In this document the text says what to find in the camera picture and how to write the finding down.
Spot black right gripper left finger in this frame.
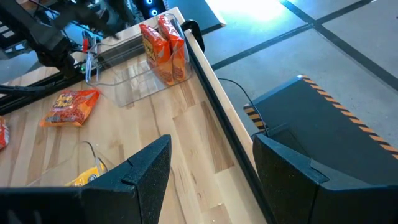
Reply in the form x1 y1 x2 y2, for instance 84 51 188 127
82 134 172 224

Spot blue-lit black device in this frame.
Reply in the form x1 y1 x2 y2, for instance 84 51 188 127
136 0 167 19

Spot thin black floor cable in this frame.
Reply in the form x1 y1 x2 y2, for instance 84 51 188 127
217 77 270 138

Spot red Maruchan noodle pack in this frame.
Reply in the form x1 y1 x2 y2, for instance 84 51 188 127
139 23 175 86
39 89 101 128
157 14 187 82
0 116 10 152

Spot yellow Maruchan noodle pack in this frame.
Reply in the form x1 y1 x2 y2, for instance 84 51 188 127
64 161 107 187

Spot black corner clamp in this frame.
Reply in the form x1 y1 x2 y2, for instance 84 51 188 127
181 19 206 53

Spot clear plastic bin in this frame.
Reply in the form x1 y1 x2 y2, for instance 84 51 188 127
85 12 193 108
27 141 109 187

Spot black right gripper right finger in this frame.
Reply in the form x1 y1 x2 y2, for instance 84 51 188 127
252 133 371 224

